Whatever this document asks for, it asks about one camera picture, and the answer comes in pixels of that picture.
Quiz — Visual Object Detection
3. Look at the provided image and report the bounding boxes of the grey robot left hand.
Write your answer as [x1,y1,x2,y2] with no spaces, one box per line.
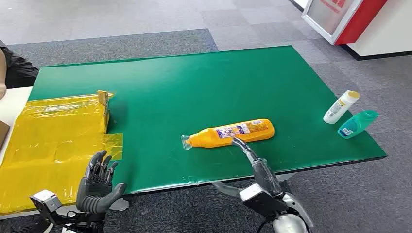
[76,150,127,214]

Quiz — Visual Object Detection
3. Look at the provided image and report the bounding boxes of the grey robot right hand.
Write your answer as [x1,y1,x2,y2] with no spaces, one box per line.
[211,137,284,198]

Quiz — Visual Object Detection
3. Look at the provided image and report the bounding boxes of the orange bottle with clear cap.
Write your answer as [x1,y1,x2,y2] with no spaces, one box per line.
[181,119,275,151]

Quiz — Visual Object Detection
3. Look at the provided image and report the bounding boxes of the white bottle with yellow cap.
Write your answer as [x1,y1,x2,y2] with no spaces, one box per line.
[323,90,361,125]

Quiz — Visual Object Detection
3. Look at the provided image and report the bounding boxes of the teal transparent bottle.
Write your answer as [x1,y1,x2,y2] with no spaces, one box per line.
[337,109,380,140]

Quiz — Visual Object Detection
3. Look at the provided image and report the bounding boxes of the white table foot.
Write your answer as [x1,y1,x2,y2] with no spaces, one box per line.
[275,173,298,183]
[107,198,130,212]

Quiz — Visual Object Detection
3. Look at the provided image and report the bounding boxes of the yellow plastic sheet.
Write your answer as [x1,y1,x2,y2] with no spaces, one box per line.
[0,132,124,215]

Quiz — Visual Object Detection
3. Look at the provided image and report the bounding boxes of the yellow wrapped cardboard box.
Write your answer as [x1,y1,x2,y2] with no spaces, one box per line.
[19,90,115,136]

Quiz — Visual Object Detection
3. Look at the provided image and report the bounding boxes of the brown cardboard box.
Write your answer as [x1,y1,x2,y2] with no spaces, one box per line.
[0,120,11,150]

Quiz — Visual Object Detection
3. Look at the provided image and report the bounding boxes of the green table mat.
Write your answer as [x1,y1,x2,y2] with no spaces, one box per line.
[28,45,388,196]

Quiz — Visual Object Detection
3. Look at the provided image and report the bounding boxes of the white side table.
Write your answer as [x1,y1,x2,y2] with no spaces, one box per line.
[0,86,34,165]

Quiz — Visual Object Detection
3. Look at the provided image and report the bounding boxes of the person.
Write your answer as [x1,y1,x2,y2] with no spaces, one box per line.
[0,40,39,100]

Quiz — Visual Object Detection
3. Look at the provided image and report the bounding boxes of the red and white cabinet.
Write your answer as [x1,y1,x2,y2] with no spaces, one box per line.
[301,0,412,61]

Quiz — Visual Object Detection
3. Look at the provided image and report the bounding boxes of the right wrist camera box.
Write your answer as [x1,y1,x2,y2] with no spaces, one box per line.
[239,183,285,218]

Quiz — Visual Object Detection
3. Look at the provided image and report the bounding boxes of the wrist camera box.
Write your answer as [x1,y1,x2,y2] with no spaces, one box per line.
[239,183,285,218]
[29,189,64,216]

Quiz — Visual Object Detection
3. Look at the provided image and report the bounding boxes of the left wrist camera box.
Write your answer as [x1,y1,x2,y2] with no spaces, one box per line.
[29,189,64,216]

